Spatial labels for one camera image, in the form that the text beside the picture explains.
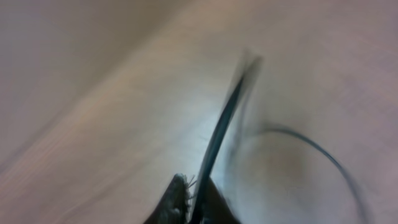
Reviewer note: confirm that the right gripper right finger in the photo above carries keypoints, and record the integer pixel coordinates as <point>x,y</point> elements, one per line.
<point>215,207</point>

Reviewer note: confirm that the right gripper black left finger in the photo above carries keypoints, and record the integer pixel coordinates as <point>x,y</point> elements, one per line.
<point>172,208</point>

